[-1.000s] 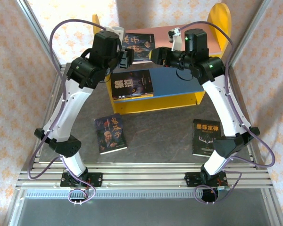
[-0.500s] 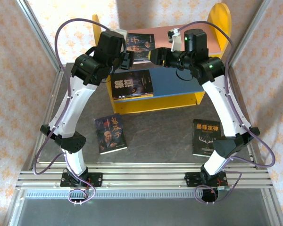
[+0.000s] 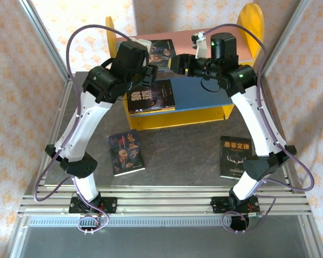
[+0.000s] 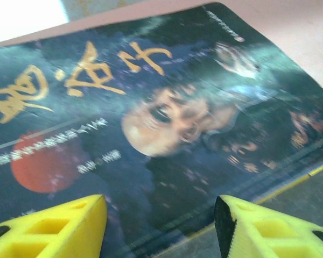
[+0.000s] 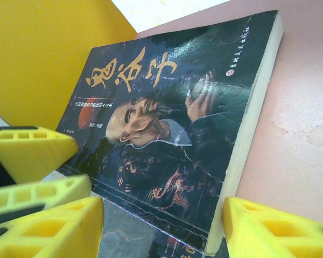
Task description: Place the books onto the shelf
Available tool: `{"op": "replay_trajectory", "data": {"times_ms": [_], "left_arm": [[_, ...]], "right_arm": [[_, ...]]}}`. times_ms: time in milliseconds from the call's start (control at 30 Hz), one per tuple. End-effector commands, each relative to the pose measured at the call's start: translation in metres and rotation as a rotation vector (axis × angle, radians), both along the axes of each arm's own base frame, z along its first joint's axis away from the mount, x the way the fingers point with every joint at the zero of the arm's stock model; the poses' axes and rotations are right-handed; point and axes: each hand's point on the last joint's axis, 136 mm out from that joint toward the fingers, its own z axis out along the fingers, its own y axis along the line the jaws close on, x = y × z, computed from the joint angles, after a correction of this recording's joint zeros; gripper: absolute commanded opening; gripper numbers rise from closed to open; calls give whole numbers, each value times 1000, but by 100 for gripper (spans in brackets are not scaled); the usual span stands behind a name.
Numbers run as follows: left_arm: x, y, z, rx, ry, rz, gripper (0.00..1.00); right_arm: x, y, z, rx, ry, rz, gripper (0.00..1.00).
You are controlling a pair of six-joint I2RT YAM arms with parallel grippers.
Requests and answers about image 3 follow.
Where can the dark wolf cover book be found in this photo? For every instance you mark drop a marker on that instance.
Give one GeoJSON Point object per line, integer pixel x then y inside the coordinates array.
{"type": "Point", "coordinates": [156, 94]}

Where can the dark blue old man book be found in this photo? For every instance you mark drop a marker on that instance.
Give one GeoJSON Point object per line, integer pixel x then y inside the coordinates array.
{"type": "Point", "coordinates": [126, 156]}
{"type": "Point", "coordinates": [164, 53]}

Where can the black antler cover book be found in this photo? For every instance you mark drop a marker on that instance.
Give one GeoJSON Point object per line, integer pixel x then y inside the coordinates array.
{"type": "Point", "coordinates": [232, 153]}

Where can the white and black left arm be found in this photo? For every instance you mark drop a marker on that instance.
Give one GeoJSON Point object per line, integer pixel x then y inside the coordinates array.
{"type": "Point", "coordinates": [80, 129]}

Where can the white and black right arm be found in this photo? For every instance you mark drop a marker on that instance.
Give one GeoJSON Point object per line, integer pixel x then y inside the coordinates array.
{"type": "Point", "coordinates": [255, 118]}

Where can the yellow pink blue shelf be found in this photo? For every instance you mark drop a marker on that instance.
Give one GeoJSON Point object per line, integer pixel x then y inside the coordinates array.
{"type": "Point", "coordinates": [193, 91]}

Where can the small green circuit board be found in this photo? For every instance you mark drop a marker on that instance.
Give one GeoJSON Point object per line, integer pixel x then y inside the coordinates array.
{"type": "Point", "coordinates": [254, 215]}

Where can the aluminium frame post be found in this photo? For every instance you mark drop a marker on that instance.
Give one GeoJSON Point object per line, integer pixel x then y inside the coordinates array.
{"type": "Point", "coordinates": [282, 37]}
{"type": "Point", "coordinates": [46, 37]}

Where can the aluminium table side rail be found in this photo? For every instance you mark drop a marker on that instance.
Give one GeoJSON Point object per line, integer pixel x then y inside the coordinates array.
{"type": "Point", "coordinates": [274, 113]}
{"type": "Point", "coordinates": [59, 113]}

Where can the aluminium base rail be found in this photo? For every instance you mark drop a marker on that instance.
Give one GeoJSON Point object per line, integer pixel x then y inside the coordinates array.
{"type": "Point", "coordinates": [164, 204]}

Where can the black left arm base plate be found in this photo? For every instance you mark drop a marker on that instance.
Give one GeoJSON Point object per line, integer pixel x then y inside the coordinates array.
{"type": "Point", "coordinates": [110, 205]}

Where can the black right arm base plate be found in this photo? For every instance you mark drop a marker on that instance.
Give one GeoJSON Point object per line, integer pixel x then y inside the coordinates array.
{"type": "Point", "coordinates": [218, 205]}

